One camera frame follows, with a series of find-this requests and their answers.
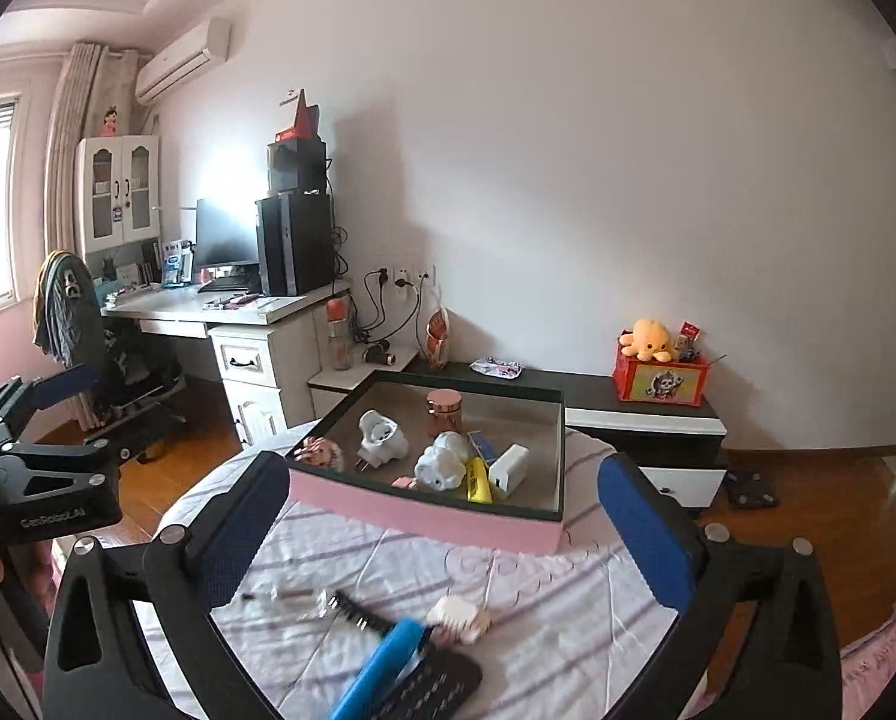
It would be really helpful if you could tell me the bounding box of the white astronaut figure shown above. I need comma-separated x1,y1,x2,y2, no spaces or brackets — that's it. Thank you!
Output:
413,433,472,493

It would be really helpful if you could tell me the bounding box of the white desk with drawers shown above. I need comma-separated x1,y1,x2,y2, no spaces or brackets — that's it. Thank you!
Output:
103,280,350,447

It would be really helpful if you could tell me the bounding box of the white striped quilt cover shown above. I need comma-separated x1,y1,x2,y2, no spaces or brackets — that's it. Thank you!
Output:
131,425,682,720

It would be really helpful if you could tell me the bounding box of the black white low cabinet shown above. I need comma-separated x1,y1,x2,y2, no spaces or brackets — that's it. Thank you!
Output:
307,346,730,511

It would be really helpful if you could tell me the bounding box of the blue gold slim box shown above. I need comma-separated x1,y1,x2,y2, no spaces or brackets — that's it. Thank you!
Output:
468,431,498,463

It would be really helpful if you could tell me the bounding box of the white plug night light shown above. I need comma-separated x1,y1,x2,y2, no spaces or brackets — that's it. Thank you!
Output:
355,410,410,473

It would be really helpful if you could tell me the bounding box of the anatomy torso model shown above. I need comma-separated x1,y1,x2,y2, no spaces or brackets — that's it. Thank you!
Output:
423,307,451,369

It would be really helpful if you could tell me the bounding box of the blue highlighter pen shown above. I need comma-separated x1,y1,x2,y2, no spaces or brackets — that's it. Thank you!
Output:
329,619,428,720

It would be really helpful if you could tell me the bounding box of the orange cap bottle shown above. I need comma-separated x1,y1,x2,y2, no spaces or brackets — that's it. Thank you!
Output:
326,298,353,371

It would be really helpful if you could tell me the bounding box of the brown wooden stick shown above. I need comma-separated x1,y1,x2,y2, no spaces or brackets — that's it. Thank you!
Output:
239,587,317,601

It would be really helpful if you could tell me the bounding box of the black floor scale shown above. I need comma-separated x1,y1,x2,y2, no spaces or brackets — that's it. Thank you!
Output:
723,472,780,511

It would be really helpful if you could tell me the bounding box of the white brick toy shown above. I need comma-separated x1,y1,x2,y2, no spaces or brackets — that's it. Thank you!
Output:
425,595,492,645

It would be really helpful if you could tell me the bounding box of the white air conditioner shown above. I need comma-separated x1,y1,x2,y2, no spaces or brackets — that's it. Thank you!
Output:
135,18,231,106

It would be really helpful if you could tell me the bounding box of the white glass door cabinet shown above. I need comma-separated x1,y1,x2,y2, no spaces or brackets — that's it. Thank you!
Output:
77,135,161,254

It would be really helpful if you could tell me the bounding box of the pink open box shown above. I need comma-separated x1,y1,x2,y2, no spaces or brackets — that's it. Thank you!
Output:
288,372,567,554

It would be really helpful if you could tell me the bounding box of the black computer tower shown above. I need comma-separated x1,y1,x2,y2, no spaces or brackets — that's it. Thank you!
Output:
256,192,334,298

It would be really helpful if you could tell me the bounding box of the yellow highlighter pen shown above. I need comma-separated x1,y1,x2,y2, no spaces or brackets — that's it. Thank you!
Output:
466,457,493,504

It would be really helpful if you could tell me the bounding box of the black office chair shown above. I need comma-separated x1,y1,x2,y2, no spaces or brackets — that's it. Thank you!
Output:
32,249,185,463

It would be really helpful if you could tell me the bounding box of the black computer monitor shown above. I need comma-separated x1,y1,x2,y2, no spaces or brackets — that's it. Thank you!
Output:
196,199,259,281

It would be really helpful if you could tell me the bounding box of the black remote control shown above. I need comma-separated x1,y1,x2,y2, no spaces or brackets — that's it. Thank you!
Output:
371,649,482,720

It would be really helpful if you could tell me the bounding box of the orange octopus plush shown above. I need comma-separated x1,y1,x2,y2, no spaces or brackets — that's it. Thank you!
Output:
619,319,676,362

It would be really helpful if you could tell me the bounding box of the black speaker box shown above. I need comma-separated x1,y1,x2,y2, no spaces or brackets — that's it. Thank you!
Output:
267,138,327,195

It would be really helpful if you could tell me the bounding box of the red printed storage box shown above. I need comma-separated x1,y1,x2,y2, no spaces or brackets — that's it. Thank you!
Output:
612,351,711,408

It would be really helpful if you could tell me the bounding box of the white charger block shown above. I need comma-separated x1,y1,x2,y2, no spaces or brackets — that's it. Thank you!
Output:
489,444,531,499

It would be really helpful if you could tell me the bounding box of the copper lidded jar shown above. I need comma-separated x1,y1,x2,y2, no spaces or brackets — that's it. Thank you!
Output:
425,388,464,439

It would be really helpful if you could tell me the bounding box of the red triangular item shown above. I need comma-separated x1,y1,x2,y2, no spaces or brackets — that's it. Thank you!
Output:
274,88,319,142

